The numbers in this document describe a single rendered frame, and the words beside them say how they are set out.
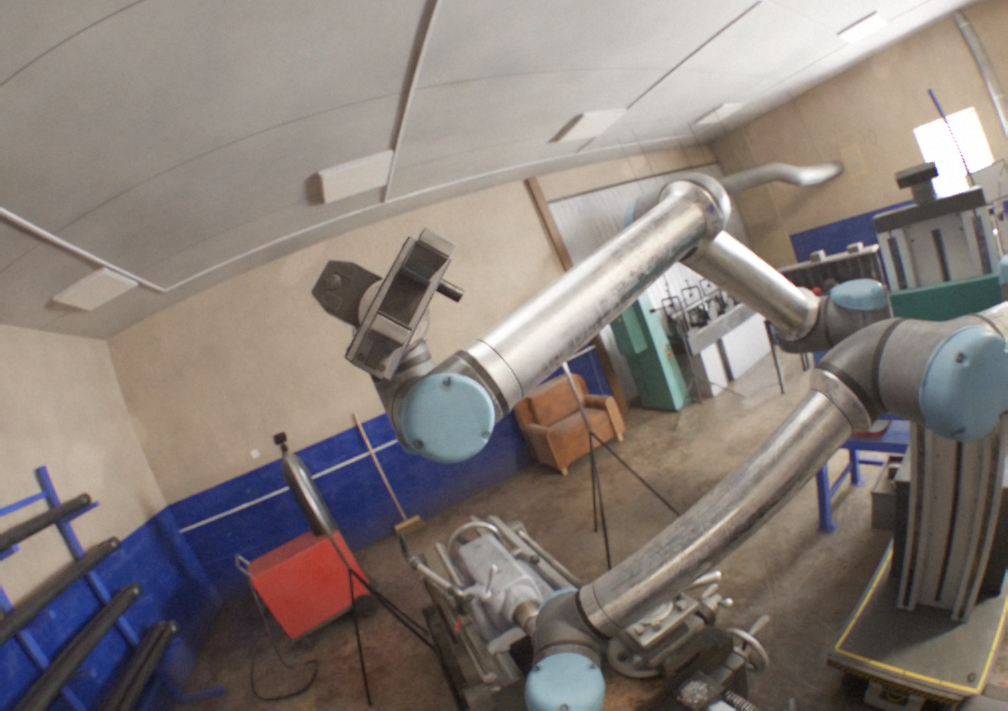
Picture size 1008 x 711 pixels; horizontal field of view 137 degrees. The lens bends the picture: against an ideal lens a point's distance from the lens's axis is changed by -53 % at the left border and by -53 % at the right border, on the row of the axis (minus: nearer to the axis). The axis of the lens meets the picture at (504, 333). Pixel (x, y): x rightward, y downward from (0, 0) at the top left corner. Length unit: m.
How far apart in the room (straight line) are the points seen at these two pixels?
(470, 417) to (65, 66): 1.95
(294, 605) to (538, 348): 3.41
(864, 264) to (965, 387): 4.11
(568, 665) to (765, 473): 0.32
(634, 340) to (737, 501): 4.45
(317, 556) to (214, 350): 2.58
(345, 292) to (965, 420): 0.65
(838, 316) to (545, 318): 0.86
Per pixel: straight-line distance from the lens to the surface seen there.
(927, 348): 0.50
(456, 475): 5.01
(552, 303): 0.48
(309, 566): 3.60
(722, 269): 0.91
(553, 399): 4.81
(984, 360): 0.50
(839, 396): 0.56
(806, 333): 1.17
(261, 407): 4.88
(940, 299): 1.24
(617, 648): 1.27
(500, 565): 1.41
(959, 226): 1.28
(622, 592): 0.58
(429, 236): 0.30
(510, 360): 0.44
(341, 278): 0.46
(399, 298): 0.39
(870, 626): 1.96
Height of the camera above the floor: 1.91
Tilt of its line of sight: 3 degrees down
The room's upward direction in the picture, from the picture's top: 22 degrees counter-clockwise
